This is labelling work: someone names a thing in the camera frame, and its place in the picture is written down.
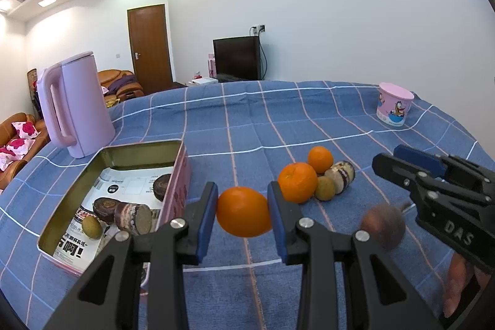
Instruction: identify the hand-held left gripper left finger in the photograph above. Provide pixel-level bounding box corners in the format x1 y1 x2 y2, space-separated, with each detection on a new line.
42 181 219 330

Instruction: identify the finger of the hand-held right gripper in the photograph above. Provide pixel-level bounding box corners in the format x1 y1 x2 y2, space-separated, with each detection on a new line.
372 153 488 204
394 144 495 199

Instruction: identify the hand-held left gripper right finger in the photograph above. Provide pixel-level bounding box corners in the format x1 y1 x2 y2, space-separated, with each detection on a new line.
267 181 443 330

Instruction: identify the large orange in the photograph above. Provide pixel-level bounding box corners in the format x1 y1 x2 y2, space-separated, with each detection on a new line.
278 162 318 204

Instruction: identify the pink tin box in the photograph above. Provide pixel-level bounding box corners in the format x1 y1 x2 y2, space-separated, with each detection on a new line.
37 139 193 296

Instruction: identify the pale purple sweet potato piece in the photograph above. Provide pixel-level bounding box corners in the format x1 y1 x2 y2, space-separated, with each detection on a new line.
324 161 356 195

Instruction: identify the dark mangosteen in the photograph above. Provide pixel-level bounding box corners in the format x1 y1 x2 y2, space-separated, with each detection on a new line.
153 174 173 202
93 197 122 224

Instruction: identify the brown passion fruit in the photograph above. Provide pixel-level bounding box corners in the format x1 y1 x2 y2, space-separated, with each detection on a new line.
359 203 412 251

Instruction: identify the green kiwi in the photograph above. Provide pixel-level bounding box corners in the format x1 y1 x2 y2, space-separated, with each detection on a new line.
82 216 104 240
313 176 336 202

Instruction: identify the brown purple sweet potato piece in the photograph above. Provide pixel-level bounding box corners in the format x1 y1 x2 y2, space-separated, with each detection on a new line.
116 202 153 237

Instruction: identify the small orange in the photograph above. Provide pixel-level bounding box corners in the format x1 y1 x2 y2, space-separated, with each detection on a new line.
307 146 334 175

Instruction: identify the person's right hand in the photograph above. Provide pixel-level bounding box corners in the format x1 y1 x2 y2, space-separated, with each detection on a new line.
443 252 493 319

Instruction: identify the pink cartoon mug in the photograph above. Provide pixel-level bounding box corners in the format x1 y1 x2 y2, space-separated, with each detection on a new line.
376 82 415 127

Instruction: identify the printed paper sheet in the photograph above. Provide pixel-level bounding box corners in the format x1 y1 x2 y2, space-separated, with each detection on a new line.
54 165 174 272

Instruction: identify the blue plaid tablecloth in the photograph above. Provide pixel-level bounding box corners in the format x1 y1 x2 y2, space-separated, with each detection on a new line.
0 80 495 330

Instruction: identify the purple blanket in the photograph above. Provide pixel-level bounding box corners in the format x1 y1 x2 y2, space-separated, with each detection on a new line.
106 77 138 96

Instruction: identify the black television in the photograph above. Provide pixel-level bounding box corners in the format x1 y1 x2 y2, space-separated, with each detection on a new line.
213 36 260 81

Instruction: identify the pink electric kettle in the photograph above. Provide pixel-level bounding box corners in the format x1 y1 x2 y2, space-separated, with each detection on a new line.
37 51 117 159

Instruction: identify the brown leather armchair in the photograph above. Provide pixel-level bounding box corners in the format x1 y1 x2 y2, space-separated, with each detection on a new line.
97 69 144 106

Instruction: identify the brown wooden door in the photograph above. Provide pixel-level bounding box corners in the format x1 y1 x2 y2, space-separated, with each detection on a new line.
127 4 173 96

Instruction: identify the pink floral pillow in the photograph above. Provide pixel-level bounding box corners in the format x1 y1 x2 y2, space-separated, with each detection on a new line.
11 121 39 139
0 139 29 170

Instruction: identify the stack of dark chairs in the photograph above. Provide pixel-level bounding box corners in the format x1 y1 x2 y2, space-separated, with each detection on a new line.
30 84 44 119

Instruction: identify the brown leather sofa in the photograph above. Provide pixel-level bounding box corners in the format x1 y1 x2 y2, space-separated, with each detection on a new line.
0 113 51 191

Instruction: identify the black power cable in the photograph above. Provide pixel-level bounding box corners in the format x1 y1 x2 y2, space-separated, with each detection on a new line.
259 32 268 80

